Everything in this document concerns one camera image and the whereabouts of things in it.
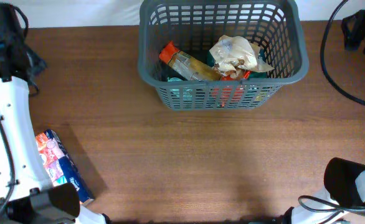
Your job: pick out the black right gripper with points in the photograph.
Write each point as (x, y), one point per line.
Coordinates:
(360, 33)

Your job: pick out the grey plastic laundry basket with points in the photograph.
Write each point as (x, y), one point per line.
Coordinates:
(202, 55)

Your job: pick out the green Nescafe coffee bag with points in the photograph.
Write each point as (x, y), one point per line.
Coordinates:
(211, 62)

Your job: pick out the Kleenex tissue multipack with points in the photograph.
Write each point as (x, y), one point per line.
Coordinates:
(60, 166)

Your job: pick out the brown paper pouch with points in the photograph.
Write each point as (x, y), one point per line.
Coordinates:
(238, 74)

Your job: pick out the beige paper pouch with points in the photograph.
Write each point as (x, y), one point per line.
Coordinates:
(231, 53)

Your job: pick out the orange spaghetti pasta pack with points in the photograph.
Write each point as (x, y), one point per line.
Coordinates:
(190, 69)

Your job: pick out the small pale green packet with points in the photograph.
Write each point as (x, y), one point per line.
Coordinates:
(186, 94)

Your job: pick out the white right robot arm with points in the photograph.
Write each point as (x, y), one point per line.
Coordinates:
(344, 181)

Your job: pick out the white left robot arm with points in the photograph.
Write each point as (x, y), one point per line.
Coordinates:
(27, 194)

